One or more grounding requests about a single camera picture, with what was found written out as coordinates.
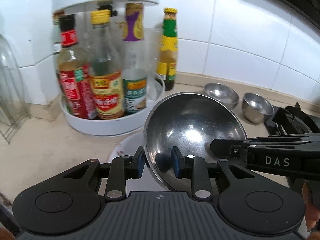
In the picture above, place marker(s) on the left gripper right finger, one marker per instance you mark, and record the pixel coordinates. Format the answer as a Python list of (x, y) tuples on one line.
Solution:
[(197, 170)]

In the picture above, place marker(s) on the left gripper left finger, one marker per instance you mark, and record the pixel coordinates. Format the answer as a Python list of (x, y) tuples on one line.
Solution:
[(122, 169)]

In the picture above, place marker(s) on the floral plate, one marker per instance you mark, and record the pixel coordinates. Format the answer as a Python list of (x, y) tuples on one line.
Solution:
[(129, 146)]

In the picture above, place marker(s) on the large steel bowl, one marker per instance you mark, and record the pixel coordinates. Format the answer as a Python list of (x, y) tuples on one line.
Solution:
[(189, 121)]

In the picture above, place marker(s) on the small steel bowl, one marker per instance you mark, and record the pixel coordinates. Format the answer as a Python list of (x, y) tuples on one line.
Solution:
[(255, 108)]

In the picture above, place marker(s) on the medium steel bowl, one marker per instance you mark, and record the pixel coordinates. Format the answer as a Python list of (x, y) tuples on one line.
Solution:
[(223, 94)]

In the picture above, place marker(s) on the person's right hand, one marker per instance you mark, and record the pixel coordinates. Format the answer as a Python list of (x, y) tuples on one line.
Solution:
[(312, 212)]

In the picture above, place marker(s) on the black gas stove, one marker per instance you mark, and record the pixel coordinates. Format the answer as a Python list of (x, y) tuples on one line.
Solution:
[(291, 120)]

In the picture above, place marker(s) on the yellow cap vinegar bottle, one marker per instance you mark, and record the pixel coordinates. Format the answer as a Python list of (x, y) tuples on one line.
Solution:
[(105, 68)]

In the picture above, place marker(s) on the red label soy sauce bottle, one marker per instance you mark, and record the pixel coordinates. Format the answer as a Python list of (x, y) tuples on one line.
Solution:
[(73, 68)]

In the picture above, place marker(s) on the green yellow label oil bottle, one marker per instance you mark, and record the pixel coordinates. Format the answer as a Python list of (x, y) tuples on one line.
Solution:
[(169, 49)]

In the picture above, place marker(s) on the purple label fish sauce bottle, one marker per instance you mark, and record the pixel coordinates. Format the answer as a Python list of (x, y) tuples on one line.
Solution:
[(134, 72)]

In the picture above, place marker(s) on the glass pot lid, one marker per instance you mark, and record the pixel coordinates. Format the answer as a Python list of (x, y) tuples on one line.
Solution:
[(12, 90)]

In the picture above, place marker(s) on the clear bottle behind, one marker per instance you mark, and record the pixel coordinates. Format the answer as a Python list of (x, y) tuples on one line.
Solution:
[(56, 40)]

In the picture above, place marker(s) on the white two-tier rotating rack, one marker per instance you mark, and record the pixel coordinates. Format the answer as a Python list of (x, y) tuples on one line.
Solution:
[(82, 9)]

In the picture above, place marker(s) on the wire lid rack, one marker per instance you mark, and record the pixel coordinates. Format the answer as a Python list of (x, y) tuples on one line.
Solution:
[(8, 132)]

